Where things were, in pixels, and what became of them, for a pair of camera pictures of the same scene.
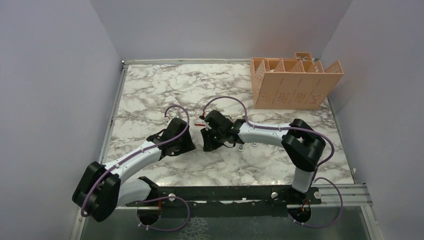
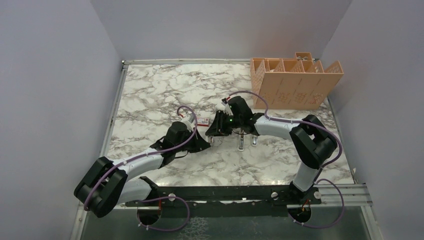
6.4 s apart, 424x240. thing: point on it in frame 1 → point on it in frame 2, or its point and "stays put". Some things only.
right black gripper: x=209 y=145 → x=217 y=128
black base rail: x=228 y=202 stays put
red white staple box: x=199 y=122 stays put
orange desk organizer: x=292 y=83 stays put
